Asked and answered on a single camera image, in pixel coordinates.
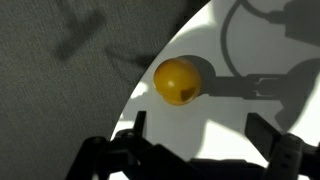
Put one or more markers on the yellow round toy fruit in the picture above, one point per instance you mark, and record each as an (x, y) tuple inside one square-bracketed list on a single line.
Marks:
[(176, 81)]

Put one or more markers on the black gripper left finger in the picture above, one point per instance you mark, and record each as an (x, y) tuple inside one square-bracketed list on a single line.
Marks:
[(140, 123)]

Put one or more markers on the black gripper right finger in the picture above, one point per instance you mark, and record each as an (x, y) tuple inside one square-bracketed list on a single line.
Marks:
[(263, 135)]

